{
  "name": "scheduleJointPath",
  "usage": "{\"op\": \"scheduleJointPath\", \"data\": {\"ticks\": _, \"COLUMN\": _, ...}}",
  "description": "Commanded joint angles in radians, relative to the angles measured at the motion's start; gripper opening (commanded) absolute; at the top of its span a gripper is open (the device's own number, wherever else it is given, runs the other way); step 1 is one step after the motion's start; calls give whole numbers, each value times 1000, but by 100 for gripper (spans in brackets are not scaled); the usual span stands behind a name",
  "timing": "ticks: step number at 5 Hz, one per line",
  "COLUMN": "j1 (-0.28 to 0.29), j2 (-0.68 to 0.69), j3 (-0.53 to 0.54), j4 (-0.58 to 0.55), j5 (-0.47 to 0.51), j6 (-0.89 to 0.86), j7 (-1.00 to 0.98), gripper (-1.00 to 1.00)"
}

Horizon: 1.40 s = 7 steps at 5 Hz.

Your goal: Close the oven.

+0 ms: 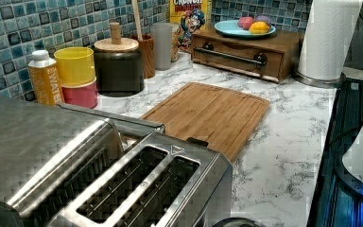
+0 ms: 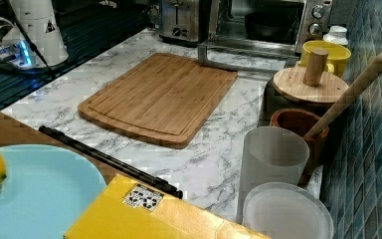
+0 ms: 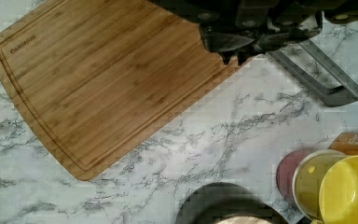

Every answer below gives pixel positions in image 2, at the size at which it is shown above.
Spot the bamboo cutting board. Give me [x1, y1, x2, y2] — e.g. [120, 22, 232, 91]
[78, 53, 238, 148]

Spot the brown wooden utensil cup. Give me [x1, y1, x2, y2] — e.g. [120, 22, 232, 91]
[270, 109, 329, 176]

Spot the clear container with lid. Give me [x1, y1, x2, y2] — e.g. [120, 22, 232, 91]
[242, 182, 334, 239]

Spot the round wooden lid with knob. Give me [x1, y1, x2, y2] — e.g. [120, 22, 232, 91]
[273, 48, 348, 104]

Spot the white capped bottle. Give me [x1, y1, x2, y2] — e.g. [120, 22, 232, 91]
[323, 26, 348, 46]

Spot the yellow cardboard box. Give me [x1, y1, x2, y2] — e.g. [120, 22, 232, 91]
[64, 175, 271, 239]

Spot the stainless steel toaster oven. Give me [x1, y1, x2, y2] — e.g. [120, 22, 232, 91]
[202, 0, 333, 56]

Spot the frosted plastic cup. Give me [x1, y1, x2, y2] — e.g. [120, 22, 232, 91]
[236, 126, 310, 223]

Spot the light blue plate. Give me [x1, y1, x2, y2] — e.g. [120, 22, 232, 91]
[0, 144, 106, 239]

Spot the glass oven door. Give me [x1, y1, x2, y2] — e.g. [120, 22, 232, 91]
[197, 37, 298, 75]

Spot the black pot under lid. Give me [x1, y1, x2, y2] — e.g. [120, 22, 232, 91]
[258, 79, 330, 125]

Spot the wooden tray with black handle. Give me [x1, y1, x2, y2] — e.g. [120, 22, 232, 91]
[0, 113, 183, 199]

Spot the yellow mug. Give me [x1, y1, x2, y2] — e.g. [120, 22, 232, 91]
[298, 40, 351, 78]

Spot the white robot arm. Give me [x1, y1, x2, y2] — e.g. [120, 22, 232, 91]
[0, 0, 69, 70]

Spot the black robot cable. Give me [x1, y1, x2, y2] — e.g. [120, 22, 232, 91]
[3, 0, 55, 75]

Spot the wooden spatula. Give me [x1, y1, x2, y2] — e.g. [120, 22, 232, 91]
[305, 53, 382, 136]

